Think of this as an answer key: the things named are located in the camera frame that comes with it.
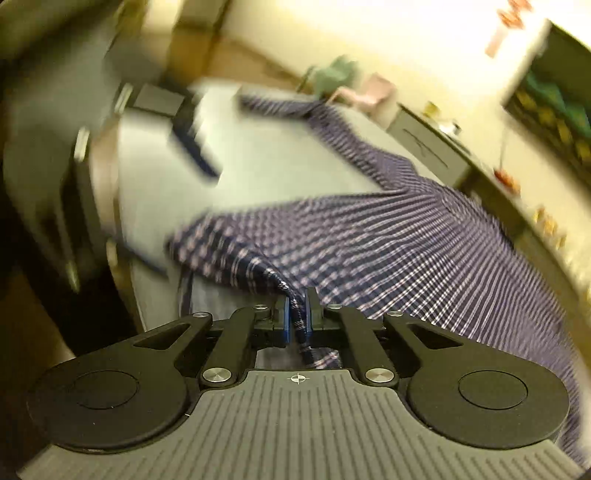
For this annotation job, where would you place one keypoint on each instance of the yellow cup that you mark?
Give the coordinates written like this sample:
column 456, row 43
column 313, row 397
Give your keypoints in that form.
column 431, row 108

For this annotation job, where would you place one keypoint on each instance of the wooden door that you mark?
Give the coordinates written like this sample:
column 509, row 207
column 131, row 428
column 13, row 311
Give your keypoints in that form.
column 189, row 37

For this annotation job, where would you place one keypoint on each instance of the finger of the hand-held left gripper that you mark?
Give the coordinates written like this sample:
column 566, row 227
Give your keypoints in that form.
column 150, row 261
column 196, row 143

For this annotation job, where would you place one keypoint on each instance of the gold ornament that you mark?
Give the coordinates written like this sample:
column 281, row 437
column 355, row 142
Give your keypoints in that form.
column 549, row 226

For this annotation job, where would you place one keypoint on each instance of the pink plastic chair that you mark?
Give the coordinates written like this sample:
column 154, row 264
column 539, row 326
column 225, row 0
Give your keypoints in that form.
column 369, row 92

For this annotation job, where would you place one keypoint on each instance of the green plastic chair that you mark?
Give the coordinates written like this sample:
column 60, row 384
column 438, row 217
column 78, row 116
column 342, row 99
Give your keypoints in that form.
column 334, row 74

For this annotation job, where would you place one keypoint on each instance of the blue plaid shirt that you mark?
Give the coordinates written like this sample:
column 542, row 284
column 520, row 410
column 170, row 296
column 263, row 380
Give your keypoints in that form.
column 392, row 240

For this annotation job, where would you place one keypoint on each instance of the grey bed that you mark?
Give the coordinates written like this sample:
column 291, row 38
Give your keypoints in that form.
column 277, row 157

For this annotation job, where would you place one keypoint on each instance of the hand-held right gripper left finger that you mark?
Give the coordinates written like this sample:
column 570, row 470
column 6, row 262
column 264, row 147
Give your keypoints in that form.
column 287, row 321

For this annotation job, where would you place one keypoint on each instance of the long grey media cabinet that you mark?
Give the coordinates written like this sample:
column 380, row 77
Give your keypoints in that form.
column 429, row 143

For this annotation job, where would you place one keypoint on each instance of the red wall decoration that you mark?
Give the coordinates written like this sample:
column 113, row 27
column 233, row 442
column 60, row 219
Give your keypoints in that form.
column 508, row 23

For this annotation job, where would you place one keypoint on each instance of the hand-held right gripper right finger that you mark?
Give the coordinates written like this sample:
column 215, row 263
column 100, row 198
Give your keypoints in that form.
column 308, row 321

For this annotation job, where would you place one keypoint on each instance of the orange red ornament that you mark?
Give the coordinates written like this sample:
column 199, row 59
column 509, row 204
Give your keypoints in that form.
column 507, row 179

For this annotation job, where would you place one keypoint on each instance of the wall television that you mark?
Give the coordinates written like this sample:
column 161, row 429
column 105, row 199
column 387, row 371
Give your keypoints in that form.
column 554, row 101

